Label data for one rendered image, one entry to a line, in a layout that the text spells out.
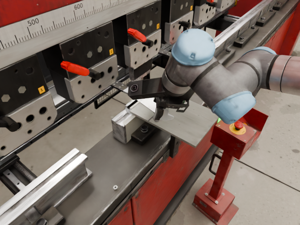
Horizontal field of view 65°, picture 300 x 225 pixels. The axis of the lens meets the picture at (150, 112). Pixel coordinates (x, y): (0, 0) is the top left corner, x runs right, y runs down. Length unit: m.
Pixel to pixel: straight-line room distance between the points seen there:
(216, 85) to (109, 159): 0.52
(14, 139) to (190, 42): 0.39
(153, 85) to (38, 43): 0.28
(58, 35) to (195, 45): 0.26
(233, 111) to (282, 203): 1.54
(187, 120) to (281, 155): 1.51
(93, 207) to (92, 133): 1.45
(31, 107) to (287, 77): 0.50
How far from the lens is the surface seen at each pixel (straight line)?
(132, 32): 0.61
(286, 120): 2.58
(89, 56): 0.58
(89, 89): 0.61
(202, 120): 0.81
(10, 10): 0.46
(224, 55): 1.41
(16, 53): 0.48
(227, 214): 1.77
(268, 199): 1.94
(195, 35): 0.47
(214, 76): 0.46
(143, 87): 0.62
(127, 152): 0.87
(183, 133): 0.76
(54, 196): 0.77
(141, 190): 0.93
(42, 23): 0.49
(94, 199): 0.79
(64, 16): 0.51
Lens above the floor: 1.55
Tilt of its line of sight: 42 degrees down
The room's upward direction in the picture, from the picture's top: straight up
